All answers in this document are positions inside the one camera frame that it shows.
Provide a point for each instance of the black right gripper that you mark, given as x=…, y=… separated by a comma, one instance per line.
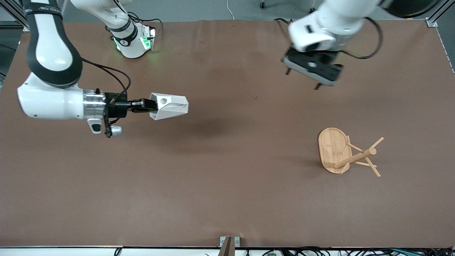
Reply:
x=118, y=107

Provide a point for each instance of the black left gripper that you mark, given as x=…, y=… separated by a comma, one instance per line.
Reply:
x=317, y=86

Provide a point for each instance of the white faceted cup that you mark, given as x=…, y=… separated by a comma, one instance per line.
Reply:
x=170, y=106

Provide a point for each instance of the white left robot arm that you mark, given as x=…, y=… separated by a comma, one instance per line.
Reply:
x=337, y=25

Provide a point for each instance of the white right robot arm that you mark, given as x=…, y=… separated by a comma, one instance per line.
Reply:
x=49, y=53

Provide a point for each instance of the wooden cup rack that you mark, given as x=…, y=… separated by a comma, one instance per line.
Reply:
x=336, y=151

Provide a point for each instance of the brown table cover sheet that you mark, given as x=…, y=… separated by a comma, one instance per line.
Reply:
x=220, y=177

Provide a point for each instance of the aluminium frame post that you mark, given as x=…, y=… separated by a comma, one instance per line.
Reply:
x=432, y=22
x=14, y=12

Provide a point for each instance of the grey metal camera mount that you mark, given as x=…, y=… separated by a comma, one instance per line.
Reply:
x=229, y=243

